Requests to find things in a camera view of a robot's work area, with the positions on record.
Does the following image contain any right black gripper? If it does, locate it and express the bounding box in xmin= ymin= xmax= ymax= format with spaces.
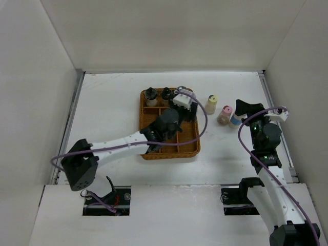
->
xmin=235 ymin=99 xmax=275 ymax=150

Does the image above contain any silver lid blue label jar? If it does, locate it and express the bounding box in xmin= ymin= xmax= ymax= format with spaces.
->
xmin=228 ymin=113 xmax=242 ymax=129

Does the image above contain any black cap brown spice bottle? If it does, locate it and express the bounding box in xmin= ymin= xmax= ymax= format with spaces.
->
xmin=161 ymin=87 xmax=172 ymax=107

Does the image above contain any black cap white spice bottle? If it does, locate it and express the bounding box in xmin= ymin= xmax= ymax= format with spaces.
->
xmin=144 ymin=87 xmax=157 ymax=107

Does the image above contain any black grinder top spice bottle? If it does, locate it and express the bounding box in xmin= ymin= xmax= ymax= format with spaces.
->
xmin=174 ymin=86 xmax=188 ymax=96

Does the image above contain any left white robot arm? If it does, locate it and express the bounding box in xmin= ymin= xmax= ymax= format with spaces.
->
xmin=61 ymin=101 xmax=197 ymax=204

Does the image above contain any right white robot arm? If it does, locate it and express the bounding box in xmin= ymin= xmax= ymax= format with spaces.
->
xmin=234 ymin=99 xmax=321 ymax=245

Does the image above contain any yellow lid spice bottle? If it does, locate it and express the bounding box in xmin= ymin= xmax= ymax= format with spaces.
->
xmin=205 ymin=95 xmax=218 ymax=115

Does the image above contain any pink lid spice bottle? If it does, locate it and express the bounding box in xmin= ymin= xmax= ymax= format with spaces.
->
xmin=217 ymin=105 xmax=233 ymax=126

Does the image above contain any brown wicker divided tray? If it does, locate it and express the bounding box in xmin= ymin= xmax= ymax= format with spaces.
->
xmin=139 ymin=88 xmax=200 ymax=160

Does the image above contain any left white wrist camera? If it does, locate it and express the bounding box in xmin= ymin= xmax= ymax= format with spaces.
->
xmin=172 ymin=92 xmax=194 ymax=110

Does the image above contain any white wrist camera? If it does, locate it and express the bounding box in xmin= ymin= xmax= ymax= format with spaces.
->
xmin=172 ymin=92 xmax=194 ymax=110
xmin=264 ymin=106 xmax=289 ymax=122

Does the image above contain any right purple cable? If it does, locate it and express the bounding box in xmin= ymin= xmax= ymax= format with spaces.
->
xmin=238 ymin=107 xmax=322 ymax=246

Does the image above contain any purple cable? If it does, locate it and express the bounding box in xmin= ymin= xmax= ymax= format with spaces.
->
xmin=238 ymin=107 xmax=322 ymax=246
xmin=50 ymin=90 xmax=208 ymax=213

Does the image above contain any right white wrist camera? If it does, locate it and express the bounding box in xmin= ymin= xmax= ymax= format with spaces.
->
xmin=264 ymin=106 xmax=289 ymax=122

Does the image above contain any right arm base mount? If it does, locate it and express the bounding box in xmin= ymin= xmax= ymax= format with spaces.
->
xmin=220 ymin=177 xmax=264 ymax=216

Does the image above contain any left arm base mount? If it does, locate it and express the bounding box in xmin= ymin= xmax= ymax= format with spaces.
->
xmin=80 ymin=176 xmax=132 ymax=216

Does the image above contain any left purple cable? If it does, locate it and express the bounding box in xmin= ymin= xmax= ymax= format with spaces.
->
xmin=50 ymin=90 xmax=208 ymax=213

